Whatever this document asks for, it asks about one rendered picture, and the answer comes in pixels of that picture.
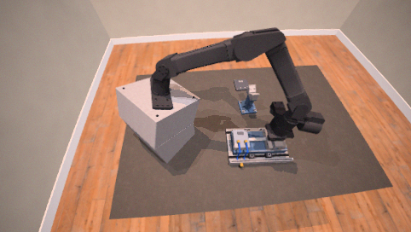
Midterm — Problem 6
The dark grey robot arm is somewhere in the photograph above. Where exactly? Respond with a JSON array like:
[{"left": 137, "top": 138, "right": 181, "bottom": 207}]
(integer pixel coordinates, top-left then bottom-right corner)
[{"left": 150, "top": 27, "right": 325, "bottom": 134}]

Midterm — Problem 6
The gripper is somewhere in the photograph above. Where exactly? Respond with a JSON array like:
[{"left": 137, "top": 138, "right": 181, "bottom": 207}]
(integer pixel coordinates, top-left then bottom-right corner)
[{"left": 265, "top": 120, "right": 294, "bottom": 142}]

